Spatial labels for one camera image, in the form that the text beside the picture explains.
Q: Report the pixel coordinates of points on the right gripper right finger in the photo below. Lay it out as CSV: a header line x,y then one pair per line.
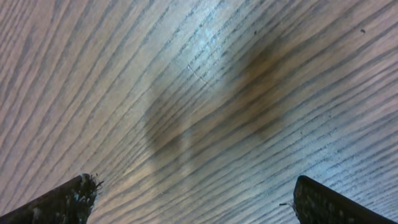
x,y
314,203

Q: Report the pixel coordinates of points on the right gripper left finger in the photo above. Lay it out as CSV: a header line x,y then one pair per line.
x,y
69,203

